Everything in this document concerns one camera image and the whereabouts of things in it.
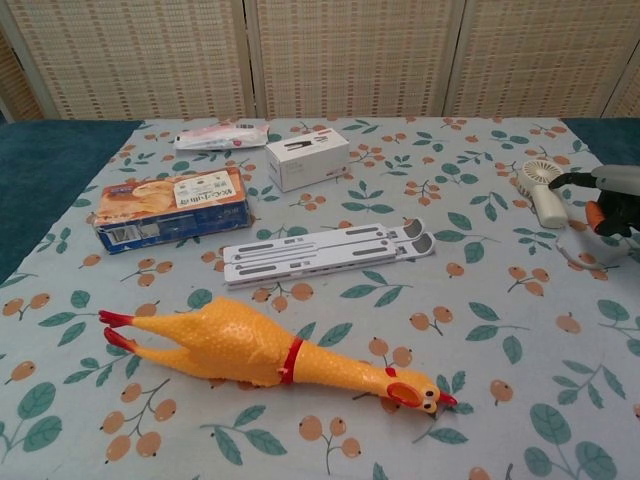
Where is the orange blue snack box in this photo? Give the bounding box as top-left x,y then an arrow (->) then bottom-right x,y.
89,168 -> 253,256

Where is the yellow rubber chicken toy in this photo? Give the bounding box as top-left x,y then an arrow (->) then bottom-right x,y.
98,295 -> 459,416

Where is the small white handheld fan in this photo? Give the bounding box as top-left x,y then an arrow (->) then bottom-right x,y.
519,159 -> 572,230

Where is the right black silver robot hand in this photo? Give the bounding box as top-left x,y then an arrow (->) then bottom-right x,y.
547,165 -> 640,238

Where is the floral print tablecloth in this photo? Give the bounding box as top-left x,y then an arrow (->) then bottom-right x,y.
0,117 -> 640,480

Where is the woven folding screen panel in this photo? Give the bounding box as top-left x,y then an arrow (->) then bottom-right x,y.
247,0 -> 466,120
0,0 -> 257,121
607,59 -> 640,119
449,0 -> 640,119

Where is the brown woven screen panel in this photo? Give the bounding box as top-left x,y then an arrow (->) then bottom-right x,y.
0,29 -> 42,122

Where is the pink white plastic packet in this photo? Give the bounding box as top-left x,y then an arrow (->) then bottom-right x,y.
174,124 -> 269,152

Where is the white stapler box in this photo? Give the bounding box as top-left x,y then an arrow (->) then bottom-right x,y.
264,127 -> 352,194

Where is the white folding laptop stand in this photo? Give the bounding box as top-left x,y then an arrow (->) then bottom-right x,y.
222,217 -> 438,292

